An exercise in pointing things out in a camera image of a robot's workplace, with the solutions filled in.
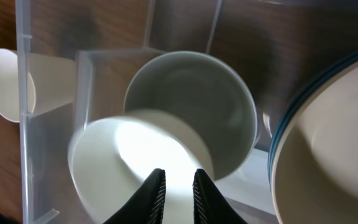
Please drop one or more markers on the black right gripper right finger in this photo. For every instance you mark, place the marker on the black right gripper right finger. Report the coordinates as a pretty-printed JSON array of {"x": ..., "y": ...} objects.
[{"x": 210, "y": 207}]

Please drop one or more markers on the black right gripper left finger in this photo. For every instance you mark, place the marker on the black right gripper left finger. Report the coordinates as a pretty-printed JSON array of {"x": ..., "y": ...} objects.
[{"x": 146, "y": 205}]

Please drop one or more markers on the white small bowl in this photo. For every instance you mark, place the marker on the white small bowl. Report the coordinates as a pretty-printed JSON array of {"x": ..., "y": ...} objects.
[{"x": 110, "y": 158}]

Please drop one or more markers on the beige large bowl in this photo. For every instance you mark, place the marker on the beige large bowl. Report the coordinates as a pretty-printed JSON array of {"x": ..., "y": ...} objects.
[{"x": 315, "y": 170}]

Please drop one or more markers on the grey small bowl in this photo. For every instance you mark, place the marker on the grey small bowl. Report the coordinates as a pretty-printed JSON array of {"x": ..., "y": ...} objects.
[{"x": 206, "y": 94}]

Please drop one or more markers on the white label in bin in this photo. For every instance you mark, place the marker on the white label in bin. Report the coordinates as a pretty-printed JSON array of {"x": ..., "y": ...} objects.
[{"x": 247, "y": 189}]

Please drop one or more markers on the clear plastic storage bin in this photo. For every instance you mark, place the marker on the clear plastic storage bin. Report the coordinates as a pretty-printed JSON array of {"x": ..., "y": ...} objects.
[{"x": 275, "y": 46}]

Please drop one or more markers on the white cup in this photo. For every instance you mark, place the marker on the white cup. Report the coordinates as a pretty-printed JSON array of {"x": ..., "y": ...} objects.
[{"x": 50, "y": 84}]

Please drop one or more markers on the dark blue bowl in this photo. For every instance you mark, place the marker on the dark blue bowl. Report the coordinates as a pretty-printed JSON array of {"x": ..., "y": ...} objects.
[{"x": 300, "y": 98}]

